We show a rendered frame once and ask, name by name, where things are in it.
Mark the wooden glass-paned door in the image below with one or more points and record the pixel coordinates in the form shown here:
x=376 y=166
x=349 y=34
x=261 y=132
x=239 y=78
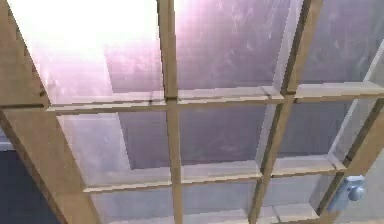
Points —
x=172 y=133

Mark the grey round door knob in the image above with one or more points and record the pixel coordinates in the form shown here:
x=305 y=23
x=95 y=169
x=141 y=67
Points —
x=354 y=191

